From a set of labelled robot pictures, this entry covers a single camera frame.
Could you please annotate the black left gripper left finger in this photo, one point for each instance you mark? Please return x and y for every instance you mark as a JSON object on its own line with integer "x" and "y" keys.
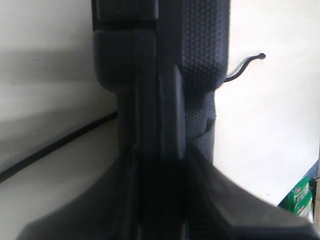
{"x": 108, "y": 210}

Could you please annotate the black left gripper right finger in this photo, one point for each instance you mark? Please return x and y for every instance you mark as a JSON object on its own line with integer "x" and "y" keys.
{"x": 218, "y": 209}

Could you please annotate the green packaged goods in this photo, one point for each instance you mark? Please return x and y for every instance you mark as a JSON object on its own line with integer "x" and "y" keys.
{"x": 299, "y": 199}

